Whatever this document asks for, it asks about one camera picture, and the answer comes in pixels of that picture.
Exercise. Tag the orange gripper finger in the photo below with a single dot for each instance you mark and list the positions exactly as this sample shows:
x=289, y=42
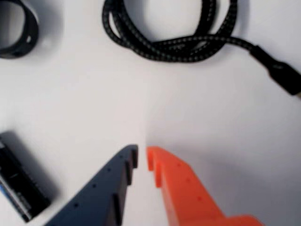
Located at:
x=188, y=200

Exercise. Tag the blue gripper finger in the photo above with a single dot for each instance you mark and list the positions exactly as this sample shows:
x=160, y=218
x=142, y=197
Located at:
x=98, y=193

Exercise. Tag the black cylindrical battery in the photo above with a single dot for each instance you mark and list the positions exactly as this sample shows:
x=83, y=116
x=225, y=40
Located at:
x=21, y=179

